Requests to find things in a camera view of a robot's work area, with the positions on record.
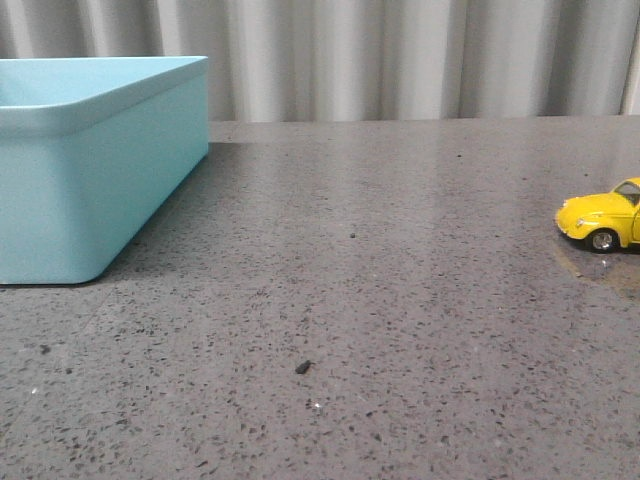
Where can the yellow toy beetle car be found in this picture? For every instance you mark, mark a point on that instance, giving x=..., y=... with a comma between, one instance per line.
x=606, y=221

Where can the light blue plastic box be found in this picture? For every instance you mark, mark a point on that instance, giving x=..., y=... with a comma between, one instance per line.
x=90, y=149

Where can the grey pleated curtain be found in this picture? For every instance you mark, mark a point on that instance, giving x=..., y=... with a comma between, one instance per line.
x=362, y=60

